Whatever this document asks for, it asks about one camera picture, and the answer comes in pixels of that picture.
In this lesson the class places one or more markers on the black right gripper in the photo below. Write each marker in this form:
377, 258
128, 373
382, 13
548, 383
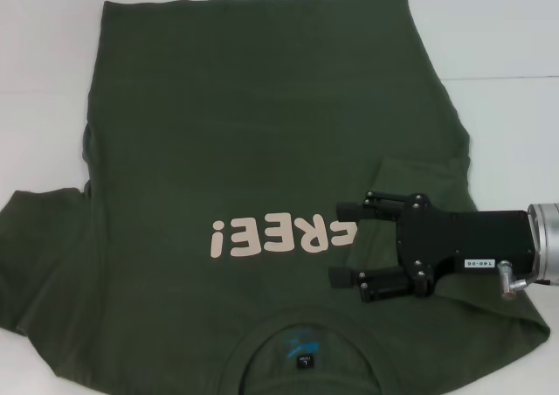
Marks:
463, 240

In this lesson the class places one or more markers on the dark green FREE T-shirt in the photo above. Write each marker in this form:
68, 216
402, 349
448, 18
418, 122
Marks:
218, 115

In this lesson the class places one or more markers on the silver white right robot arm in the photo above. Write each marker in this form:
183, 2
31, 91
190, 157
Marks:
546, 242

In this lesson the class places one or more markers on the silver elbow plug right gripper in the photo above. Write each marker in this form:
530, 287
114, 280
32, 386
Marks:
510, 279

